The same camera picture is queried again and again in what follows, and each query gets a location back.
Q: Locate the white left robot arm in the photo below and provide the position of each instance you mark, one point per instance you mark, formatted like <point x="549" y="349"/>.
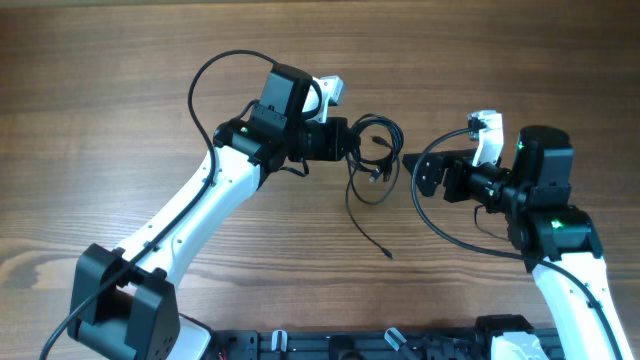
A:
<point x="124" y="303"/>

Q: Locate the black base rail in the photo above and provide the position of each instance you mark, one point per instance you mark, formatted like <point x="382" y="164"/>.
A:
<point x="446" y="343"/>

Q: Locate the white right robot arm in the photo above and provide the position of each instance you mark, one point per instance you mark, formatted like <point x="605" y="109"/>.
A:
<point x="557" y="242"/>

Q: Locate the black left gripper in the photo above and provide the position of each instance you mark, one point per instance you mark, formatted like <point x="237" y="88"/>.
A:
<point x="333" y="150"/>

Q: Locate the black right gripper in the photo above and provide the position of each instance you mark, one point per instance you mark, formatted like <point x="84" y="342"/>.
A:
<point x="459" y="162"/>

